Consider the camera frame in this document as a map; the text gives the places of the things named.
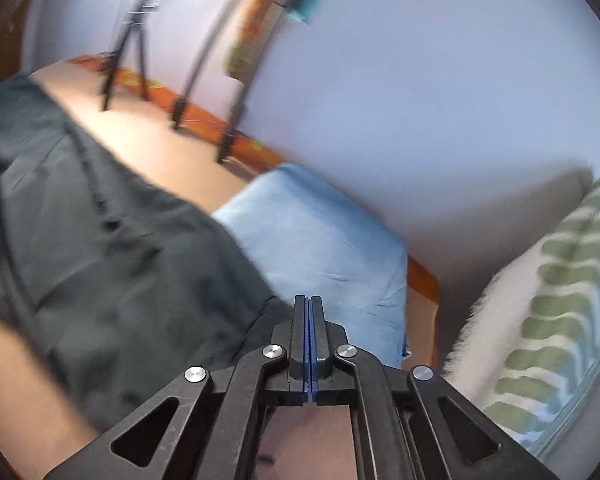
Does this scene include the dark grey pants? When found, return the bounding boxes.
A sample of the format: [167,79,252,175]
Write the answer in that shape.
[0,72,293,433]

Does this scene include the green striped white pillow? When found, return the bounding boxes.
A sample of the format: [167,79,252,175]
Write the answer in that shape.
[442,177,600,466]

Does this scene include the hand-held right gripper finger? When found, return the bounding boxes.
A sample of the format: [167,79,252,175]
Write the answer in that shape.
[310,296,561,480]
[44,295,310,480]

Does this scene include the black camera tripod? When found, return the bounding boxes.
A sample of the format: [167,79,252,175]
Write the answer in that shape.
[99,0,162,112]

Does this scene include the orange green floral hanging cloth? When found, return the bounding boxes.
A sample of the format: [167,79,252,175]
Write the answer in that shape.
[224,0,281,83]

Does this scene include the light blue folded cloth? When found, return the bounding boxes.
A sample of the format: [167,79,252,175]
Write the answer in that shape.
[211,162,411,368]

